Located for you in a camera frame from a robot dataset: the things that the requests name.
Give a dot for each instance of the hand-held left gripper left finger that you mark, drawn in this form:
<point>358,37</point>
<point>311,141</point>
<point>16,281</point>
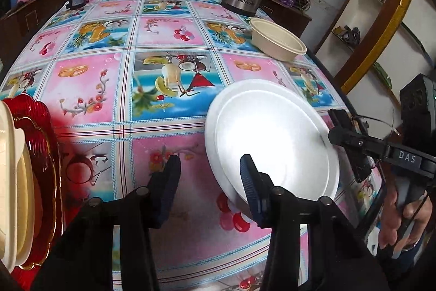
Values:
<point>170,182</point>

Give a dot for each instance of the dark wooden cabinet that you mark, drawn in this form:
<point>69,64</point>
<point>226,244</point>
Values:
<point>41,9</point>

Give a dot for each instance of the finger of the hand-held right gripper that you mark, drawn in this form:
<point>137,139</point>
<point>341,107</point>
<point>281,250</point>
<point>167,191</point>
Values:
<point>362,166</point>
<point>347,136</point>

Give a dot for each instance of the arched wooden frame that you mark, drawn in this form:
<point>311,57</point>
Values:
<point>381,38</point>

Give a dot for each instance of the beige ribbed bowl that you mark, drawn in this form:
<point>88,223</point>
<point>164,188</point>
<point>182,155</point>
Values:
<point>20,195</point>
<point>279,44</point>

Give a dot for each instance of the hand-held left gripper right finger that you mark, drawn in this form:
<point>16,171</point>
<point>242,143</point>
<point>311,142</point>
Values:
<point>250,182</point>

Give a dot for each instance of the red glass plate with label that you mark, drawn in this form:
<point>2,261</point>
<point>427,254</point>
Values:
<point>42,182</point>

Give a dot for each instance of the dark shoes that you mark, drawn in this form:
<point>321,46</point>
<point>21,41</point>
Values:
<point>348,35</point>

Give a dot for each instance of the printed fruit tablecloth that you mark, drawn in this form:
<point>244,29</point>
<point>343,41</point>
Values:
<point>102,90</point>

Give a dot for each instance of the person's right hand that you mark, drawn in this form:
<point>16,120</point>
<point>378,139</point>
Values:
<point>388,222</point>

